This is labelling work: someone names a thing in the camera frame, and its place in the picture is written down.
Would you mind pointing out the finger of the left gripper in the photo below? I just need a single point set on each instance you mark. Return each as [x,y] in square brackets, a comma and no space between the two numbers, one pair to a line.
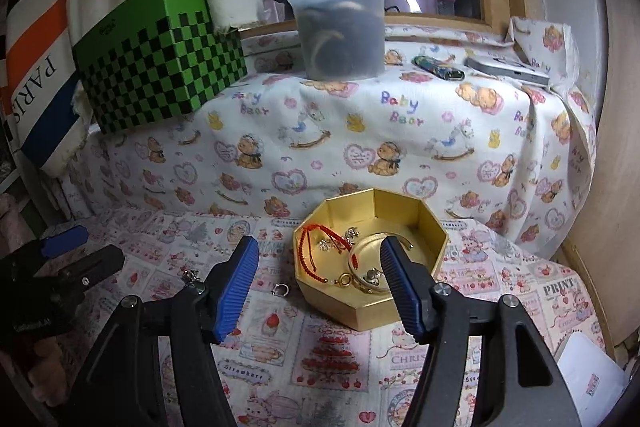
[57,245]
[89,271]

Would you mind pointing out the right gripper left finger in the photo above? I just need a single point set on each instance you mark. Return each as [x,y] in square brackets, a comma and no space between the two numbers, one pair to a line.
[119,384]

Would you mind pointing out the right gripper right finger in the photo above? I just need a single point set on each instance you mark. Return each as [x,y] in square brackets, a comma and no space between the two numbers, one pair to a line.
[519,383]

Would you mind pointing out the small silver charm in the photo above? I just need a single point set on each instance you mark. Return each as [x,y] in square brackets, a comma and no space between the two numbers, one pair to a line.
[373,277]

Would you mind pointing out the gold octagonal jewelry box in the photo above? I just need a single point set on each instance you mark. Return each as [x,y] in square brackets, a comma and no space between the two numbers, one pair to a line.
[340,241]

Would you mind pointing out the left hand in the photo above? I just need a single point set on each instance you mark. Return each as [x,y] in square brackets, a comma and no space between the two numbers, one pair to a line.
[48,376]

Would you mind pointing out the silver earring cluster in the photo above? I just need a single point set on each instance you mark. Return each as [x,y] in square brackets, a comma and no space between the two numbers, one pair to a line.
[192,279]

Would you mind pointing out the strawberry print cloth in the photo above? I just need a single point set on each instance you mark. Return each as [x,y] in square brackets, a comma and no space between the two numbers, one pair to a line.
[286,365]

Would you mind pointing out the white card packet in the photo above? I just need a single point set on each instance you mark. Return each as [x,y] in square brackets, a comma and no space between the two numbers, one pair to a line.
[594,380]

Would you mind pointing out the baby bear print cloth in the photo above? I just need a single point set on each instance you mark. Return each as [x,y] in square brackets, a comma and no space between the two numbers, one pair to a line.
[517,157]

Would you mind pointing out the green black checkered box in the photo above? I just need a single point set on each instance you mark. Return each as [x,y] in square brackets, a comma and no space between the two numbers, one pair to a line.
[151,60]

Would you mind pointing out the small dark lighter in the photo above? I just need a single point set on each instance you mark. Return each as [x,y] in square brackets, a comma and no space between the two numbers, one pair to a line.
[439,69]

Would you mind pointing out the silver smartphone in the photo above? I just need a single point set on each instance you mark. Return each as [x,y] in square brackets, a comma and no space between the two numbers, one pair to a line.
[503,67]

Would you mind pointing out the clear plastic lidded container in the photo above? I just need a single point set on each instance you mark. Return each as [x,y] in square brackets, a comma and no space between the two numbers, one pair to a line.
[341,40]

